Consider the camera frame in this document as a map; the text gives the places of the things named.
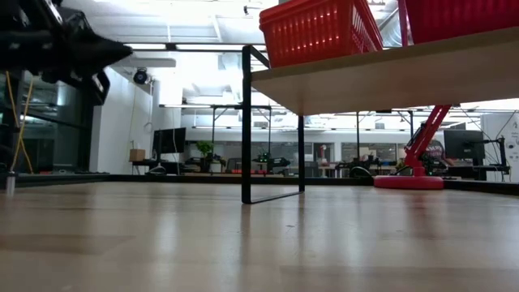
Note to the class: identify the green potted plant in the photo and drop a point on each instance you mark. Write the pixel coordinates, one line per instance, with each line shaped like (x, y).
(204, 148)

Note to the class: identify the red desk lamp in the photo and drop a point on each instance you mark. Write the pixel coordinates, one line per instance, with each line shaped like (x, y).
(407, 182)

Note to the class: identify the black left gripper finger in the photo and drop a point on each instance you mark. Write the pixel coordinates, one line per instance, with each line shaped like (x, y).
(97, 50)

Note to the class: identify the brown cardboard box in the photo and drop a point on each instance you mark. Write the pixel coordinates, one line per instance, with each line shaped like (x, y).
(137, 155)

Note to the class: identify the white poster board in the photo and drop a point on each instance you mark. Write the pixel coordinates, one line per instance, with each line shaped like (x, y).
(503, 142)

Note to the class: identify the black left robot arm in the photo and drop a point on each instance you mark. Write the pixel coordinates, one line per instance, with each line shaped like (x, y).
(16, 32)

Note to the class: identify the black computer monitor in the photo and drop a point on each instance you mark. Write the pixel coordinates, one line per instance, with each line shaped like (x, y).
(169, 140)
(464, 144)

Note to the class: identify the orange plastic slotted basket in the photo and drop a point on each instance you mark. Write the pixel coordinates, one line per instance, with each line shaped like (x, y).
(316, 40)

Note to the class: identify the black dome camera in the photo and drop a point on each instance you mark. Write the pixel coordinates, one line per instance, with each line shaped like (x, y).
(140, 76)

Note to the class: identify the red plastic slotted basket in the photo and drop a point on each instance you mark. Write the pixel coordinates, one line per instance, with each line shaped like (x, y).
(466, 20)

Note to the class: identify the black metal table frame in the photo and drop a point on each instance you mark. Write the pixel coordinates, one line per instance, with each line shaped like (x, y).
(121, 177)

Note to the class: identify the person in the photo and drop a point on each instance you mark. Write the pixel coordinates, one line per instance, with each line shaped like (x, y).
(436, 152)

